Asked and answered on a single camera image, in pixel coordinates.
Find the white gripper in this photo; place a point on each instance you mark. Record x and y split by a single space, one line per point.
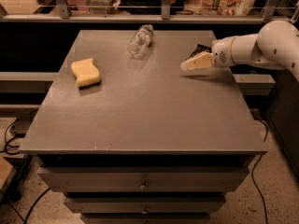
220 55

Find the black rxbar chocolate wrapper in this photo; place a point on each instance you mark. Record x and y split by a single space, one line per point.
200 49

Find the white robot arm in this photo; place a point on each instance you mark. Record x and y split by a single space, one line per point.
275 46

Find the clear plastic water bottle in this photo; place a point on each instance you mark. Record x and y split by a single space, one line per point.
138 46

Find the black bag behind railing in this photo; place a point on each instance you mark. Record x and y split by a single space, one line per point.
149 7

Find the grey drawer cabinet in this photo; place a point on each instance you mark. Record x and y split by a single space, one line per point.
143 113

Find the yellow wavy sponge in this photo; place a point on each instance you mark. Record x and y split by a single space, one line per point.
85 72

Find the middle drawer with knob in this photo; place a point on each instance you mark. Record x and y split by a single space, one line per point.
145 205

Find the drawer with knob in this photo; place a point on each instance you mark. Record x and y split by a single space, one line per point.
145 205
156 179

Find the top drawer with knob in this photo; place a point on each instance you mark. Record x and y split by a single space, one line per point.
156 179

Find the grey power box left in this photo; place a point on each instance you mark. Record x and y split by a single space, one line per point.
21 125

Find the bottom drawer front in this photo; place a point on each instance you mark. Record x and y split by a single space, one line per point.
143 219

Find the grey metal railing frame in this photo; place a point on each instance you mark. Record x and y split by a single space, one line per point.
263 11

